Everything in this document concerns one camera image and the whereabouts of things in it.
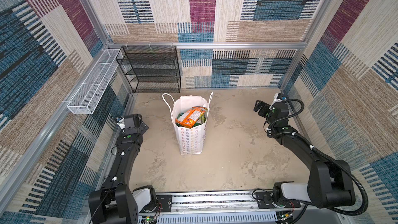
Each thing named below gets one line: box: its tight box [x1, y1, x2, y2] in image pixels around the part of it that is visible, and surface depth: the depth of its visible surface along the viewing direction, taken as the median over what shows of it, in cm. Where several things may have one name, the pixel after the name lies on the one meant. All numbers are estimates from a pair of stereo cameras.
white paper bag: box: [162, 92, 214, 156], surface depth 81 cm
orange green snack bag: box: [175, 106, 208, 129], surface depth 81 cm
